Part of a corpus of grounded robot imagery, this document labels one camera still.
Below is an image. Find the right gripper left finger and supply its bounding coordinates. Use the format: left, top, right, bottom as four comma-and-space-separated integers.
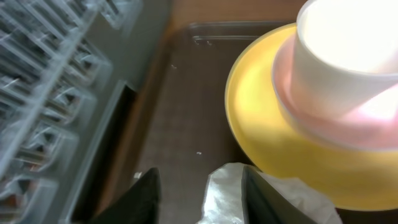
90, 167, 161, 224

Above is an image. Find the grey plastic dishwasher rack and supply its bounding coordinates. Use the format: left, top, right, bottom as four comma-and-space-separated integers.
1, 0, 172, 223

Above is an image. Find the pink shallow bowl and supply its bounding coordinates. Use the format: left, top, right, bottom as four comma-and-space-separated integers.
272, 35, 397, 151

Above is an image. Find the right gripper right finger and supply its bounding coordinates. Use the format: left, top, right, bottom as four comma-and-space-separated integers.
241, 166, 316, 224

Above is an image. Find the dark brown serving tray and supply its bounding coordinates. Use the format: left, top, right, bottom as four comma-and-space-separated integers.
102, 21, 398, 224

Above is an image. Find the white cup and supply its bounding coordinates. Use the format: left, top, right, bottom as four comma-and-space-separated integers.
290, 0, 397, 118

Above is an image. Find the yellow round plate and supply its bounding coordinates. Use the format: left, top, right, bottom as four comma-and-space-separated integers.
225, 24, 397, 210

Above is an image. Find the white tissue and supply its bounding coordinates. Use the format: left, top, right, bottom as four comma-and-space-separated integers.
199, 163, 342, 224

